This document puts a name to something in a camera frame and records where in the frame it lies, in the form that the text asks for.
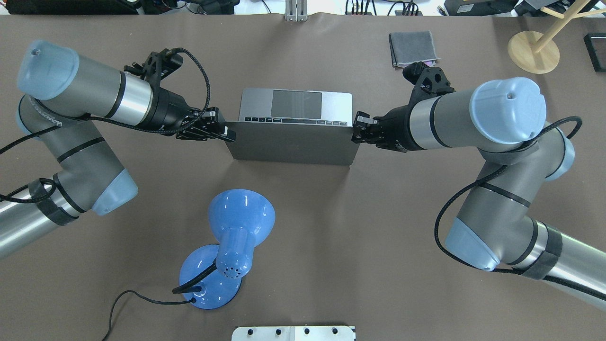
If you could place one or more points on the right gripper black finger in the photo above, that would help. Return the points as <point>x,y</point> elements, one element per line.
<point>364,128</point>

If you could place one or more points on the folded grey cloth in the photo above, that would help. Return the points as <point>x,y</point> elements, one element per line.
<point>410,47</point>

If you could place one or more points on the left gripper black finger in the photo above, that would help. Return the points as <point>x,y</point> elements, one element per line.
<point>222,132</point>

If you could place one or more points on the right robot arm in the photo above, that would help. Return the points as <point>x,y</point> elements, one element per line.
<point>506,121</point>

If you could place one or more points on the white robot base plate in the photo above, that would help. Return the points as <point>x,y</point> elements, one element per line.
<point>295,333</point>

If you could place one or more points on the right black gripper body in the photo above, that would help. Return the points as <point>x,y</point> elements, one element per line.
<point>396,128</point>

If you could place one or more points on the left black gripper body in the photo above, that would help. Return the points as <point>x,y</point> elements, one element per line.
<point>169,112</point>

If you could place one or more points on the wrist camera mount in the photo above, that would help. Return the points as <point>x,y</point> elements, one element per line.
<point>429,82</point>
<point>157,66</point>

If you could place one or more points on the grey aluminium laptop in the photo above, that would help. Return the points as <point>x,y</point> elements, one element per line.
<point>294,126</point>

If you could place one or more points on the wooden mug tree stand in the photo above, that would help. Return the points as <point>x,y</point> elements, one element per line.
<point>536,52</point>

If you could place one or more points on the aluminium frame post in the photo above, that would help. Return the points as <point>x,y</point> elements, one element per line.
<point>296,10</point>

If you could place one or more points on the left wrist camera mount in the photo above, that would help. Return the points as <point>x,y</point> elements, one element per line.
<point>157,66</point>

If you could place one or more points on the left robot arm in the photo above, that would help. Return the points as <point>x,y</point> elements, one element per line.
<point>64,94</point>

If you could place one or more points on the black tray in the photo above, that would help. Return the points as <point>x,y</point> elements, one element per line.
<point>596,47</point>

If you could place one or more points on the blue desk lamp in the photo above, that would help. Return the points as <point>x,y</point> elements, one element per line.
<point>240,220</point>

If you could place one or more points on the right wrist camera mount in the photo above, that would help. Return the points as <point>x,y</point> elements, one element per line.
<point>429,82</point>

